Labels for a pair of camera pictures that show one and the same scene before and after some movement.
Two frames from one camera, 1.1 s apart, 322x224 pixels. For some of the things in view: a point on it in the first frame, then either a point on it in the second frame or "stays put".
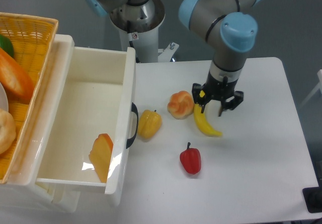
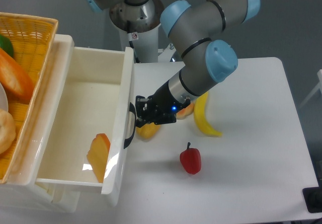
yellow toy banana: [202, 124] stays put
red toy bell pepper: [190, 159] stays put
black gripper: [217, 89] -> [160, 107]
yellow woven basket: [32, 37] stays put
